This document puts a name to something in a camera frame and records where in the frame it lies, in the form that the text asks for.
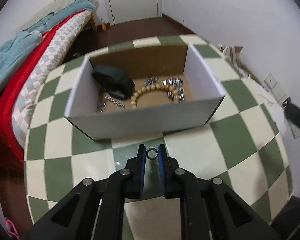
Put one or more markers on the white cardboard box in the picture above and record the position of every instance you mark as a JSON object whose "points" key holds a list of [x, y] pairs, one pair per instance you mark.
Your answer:
{"points": [[154, 112]]}

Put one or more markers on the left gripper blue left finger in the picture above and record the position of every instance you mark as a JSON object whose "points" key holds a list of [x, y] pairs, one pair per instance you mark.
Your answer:
{"points": [[139, 172]]}

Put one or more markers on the white wall socket strip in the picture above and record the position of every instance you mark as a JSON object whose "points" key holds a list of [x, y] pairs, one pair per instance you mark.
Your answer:
{"points": [[281, 96]]}

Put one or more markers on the small bottle on floor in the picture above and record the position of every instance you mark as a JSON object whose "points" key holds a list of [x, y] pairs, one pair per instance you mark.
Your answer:
{"points": [[103, 25]]}

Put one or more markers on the bed with red sheet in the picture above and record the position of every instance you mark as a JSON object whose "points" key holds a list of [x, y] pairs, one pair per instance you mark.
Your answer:
{"points": [[12, 155]]}

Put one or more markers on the teal blue blanket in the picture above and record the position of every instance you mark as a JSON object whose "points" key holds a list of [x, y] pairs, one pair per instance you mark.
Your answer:
{"points": [[45, 43]]}

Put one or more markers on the pink slippers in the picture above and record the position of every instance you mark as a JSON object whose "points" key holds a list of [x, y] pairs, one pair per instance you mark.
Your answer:
{"points": [[11, 230]]}

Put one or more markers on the black fitness band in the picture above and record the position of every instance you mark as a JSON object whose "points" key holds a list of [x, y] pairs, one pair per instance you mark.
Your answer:
{"points": [[114, 80]]}

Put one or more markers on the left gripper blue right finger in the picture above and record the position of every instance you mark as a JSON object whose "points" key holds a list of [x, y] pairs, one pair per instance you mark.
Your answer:
{"points": [[165, 172]]}

